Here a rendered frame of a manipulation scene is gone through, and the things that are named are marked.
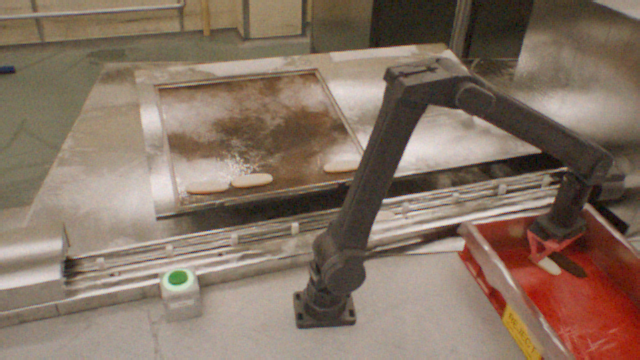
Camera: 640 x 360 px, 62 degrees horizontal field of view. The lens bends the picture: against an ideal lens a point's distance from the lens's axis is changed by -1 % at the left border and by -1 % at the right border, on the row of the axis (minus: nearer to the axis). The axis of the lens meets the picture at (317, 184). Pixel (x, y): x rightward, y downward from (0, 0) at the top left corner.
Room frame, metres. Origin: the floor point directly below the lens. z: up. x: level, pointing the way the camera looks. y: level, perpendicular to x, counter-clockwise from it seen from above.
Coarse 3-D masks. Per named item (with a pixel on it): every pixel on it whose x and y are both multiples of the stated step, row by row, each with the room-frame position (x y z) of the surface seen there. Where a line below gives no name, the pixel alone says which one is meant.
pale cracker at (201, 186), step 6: (186, 186) 1.02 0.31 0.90; (192, 186) 1.01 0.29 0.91; (198, 186) 1.02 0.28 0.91; (204, 186) 1.02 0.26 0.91; (210, 186) 1.02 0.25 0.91; (216, 186) 1.02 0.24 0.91; (222, 186) 1.03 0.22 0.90; (192, 192) 1.00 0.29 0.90; (198, 192) 1.00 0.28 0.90; (204, 192) 1.01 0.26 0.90; (210, 192) 1.01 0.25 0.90
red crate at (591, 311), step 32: (512, 256) 0.91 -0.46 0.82; (576, 256) 0.92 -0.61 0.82; (480, 288) 0.80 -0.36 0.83; (544, 288) 0.82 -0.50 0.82; (576, 288) 0.82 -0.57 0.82; (608, 288) 0.82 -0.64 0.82; (576, 320) 0.73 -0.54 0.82; (608, 320) 0.73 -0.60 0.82; (576, 352) 0.65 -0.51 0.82; (608, 352) 0.65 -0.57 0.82
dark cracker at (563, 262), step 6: (552, 252) 0.93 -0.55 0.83; (558, 252) 0.92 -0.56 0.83; (552, 258) 0.91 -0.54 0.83; (558, 258) 0.90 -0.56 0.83; (564, 258) 0.90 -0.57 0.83; (558, 264) 0.89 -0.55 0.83; (564, 264) 0.89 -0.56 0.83; (570, 264) 0.89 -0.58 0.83; (576, 264) 0.89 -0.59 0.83; (570, 270) 0.87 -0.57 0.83; (576, 270) 0.87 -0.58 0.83; (582, 270) 0.87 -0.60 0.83; (576, 276) 0.86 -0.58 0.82; (582, 276) 0.85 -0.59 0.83
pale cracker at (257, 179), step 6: (258, 174) 1.08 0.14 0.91; (264, 174) 1.08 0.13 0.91; (234, 180) 1.05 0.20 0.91; (240, 180) 1.05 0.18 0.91; (246, 180) 1.05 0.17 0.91; (252, 180) 1.05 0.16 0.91; (258, 180) 1.05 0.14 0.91; (264, 180) 1.06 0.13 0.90; (270, 180) 1.06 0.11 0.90; (240, 186) 1.04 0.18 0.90; (246, 186) 1.04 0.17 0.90
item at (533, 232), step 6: (528, 228) 0.87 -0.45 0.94; (534, 228) 0.87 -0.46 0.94; (540, 228) 0.87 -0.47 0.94; (528, 234) 0.87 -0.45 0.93; (534, 234) 0.86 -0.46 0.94; (540, 234) 0.85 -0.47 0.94; (546, 234) 0.85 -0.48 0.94; (534, 240) 0.87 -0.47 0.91; (540, 240) 0.85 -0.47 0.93; (546, 240) 0.84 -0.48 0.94; (552, 240) 0.84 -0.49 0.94; (534, 246) 0.86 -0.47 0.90; (546, 246) 0.83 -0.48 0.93; (552, 246) 0.82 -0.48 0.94; (558, 246) 0.83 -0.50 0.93; (534, 252) 0.86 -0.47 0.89; (546, 252) 0.83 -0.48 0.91; (534, 258) 0.86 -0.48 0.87; (540, 258) 0.85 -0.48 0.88
